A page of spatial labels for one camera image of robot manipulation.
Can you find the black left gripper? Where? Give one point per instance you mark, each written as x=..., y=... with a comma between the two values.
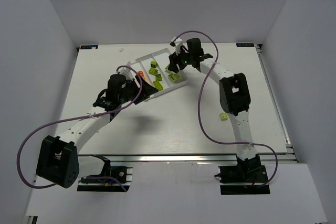
x=137, y=89

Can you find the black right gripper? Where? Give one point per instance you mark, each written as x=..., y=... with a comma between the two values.
x=177, y=60

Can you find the green 2x4 lego brick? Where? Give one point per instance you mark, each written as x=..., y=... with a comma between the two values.
x=157, y=85

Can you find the green 2x2 lego upturned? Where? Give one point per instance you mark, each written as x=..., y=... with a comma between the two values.
x=158, y=77

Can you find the yellow round butterfly lego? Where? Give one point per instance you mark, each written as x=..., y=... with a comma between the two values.
x=141, y=74

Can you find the green 2x4 lego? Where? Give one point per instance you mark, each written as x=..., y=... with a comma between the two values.
x=171, y=77

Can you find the green 2x2 lego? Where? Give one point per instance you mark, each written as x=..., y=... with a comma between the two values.
x=223, y=116
x=153, y=64
x=176, y=76

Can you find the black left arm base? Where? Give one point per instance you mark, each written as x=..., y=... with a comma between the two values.
x=101, y=174

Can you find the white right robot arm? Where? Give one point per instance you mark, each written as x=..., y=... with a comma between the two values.
x=234, y=94

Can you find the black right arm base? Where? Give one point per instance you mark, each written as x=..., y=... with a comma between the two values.
x=247, y=177

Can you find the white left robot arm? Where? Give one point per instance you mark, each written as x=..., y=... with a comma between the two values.
x=58, y=157

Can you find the white three-compartment tray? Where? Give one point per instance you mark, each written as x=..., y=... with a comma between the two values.
x=161, y=57

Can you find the blue label right corner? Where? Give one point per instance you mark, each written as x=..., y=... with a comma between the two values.
x=242, y=44

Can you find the blue label corner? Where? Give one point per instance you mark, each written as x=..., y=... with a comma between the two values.
x=242, y=44
x=88, y=47

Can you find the blue label left corner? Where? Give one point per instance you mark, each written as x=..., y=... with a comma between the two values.
x=88, y=47

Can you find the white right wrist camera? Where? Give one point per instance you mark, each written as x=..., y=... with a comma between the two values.
x=177, y=43

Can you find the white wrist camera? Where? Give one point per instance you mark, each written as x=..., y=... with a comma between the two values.
x=177, y=43
x=126, y=72

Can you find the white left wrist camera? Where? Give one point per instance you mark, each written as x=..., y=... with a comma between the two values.
x=126, y=72

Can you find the aluminium table frame rail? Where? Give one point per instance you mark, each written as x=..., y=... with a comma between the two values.
x=199, y=158

